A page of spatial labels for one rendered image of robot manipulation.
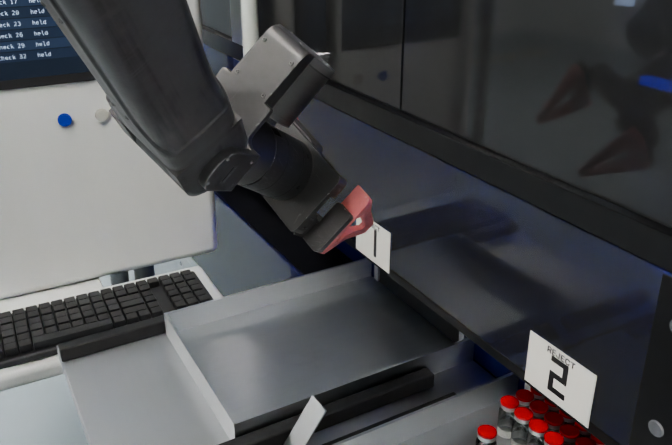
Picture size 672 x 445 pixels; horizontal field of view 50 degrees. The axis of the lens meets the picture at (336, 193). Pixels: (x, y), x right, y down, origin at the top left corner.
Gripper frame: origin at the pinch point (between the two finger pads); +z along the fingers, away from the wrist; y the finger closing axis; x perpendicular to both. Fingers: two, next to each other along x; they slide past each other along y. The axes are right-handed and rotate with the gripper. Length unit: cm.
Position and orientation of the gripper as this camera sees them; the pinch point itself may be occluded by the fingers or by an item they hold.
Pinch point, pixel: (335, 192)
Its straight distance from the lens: 71.3
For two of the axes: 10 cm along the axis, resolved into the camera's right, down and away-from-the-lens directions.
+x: -6.6, 7.3, 1.9
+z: 5.0, 2.3, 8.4
